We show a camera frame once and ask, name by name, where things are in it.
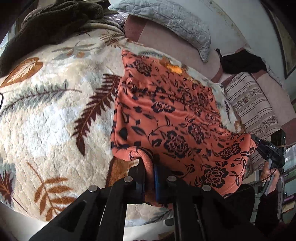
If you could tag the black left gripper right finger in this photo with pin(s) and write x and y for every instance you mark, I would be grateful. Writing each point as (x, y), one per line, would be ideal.
(201, 213)

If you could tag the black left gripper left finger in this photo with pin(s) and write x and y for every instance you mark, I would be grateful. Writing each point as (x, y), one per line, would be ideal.
(98, 214)

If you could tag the orange floral garment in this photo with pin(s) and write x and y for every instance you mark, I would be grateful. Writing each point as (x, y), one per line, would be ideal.
(165, 118)

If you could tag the person's right hand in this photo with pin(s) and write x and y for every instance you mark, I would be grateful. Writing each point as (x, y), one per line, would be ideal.
(269, 178)

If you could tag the striped beige pillow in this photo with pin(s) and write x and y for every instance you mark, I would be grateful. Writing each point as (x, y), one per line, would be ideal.
(252, 106)

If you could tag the black cloth on bed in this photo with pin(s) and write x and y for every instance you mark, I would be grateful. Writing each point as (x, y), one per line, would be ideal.
(242, 61)

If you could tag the cream leaf-pattern fleece blanket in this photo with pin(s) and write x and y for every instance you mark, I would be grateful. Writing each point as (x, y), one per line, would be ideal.
(56, 115)

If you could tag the grey quilted pillow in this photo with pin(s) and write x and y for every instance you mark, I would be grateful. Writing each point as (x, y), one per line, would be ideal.
(174, 17)

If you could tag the pink bed sheet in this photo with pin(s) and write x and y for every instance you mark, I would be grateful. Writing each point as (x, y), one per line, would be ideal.
(153, 35)

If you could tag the dark brown fleece blanket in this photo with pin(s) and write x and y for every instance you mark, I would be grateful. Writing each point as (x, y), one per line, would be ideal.
(50, 25)

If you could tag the lilac patterned cloth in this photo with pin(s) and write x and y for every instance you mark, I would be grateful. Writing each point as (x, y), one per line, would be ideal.
(119, 18)

